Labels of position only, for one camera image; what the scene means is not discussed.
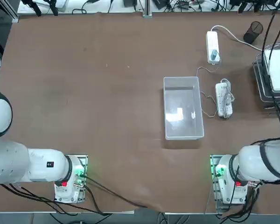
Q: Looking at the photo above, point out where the thin white charger cable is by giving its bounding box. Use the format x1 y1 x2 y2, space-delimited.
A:
196 58 223 118

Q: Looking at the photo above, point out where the black mesh pen cup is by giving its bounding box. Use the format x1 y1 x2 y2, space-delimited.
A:
243 21 264 45

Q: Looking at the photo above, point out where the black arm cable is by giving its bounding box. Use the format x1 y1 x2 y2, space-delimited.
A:
261 4 280 138
0 176 150 215

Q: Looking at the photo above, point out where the long white power strip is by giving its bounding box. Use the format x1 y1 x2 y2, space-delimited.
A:
205 31 223 65

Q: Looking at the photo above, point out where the short white power strip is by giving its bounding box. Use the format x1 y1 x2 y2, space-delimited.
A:
215 82 233 118

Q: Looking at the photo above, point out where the metal wire document tray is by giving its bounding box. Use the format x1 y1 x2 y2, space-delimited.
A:
252 41 280 110

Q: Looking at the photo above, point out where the translucent plastic bin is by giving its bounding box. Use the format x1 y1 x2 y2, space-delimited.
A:
163 76 205 141

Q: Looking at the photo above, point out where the bundled white cord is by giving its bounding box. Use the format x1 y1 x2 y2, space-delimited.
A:
218 78 236 119

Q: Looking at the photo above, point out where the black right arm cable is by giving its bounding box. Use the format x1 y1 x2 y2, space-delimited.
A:
261 4 280 138

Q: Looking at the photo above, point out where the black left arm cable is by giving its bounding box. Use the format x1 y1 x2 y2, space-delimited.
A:
0 176 150 215

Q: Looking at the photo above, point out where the aluminium frame post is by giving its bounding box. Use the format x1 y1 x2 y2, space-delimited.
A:
142 0 153 18

